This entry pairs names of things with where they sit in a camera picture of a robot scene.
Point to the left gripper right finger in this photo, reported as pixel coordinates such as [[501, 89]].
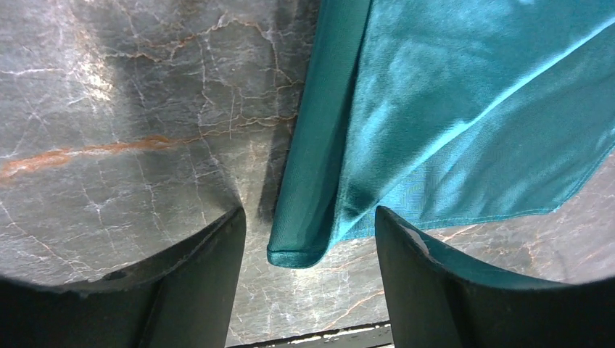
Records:
[[438, 296]]

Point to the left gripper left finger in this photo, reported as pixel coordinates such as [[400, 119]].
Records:
[[180, 297]]

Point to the teal cloth napkin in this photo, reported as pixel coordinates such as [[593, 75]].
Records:
[[447, 112]]

